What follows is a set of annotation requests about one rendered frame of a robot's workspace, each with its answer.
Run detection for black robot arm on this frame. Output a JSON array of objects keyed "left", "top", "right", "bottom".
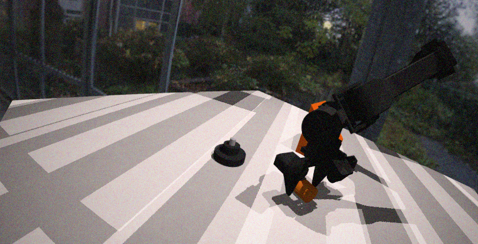
[{"left": 301, "top": 39, "right": 457, "bottom": 183}]

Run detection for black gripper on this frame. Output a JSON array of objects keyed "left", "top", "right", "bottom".
[{"left": 273, "top": 142, "right": 326, "bottom": 196}]

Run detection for orange knob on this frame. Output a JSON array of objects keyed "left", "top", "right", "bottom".
[{"left": 294, "top": 179, "right": 318, "bottom": 203}]

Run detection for black round pedestal with silver shaft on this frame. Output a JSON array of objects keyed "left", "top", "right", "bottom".
[{"left": 213, "top": 137, "right": 246, "bottom": 167}]

